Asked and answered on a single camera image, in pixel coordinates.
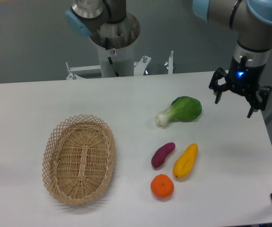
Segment woven wicker oval basket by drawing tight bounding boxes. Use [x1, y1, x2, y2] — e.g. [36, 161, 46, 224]
[42, 114, 115, 205]

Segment yellow mango toy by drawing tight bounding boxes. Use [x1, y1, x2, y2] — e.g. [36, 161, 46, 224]
[173, 143, 199, 179]

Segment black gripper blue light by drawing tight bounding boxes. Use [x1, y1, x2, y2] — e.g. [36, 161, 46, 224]
[209, 56, 272, 118]

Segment black cable on pedestal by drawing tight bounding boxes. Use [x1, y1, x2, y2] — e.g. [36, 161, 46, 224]
[105, 37, 120, 78]

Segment green bok choy toy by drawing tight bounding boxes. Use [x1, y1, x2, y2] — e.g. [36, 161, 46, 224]
[155, 96, 202, 126]

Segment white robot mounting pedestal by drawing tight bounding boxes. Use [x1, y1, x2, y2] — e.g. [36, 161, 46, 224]
[97, 45, 134, 77]

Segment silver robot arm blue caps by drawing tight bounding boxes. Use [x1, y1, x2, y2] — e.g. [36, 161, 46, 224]
[65, 0, 272, 114]

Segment orange tangerine toy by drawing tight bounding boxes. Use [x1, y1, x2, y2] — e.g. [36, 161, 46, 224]
[150, 174, 175, 199]

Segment purple sweet potato toy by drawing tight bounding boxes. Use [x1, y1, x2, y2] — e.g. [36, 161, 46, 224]
[151, 142, 175, 169]

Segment white metal bracket frame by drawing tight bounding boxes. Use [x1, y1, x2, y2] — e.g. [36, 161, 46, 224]
[65, 50, 175, 80]

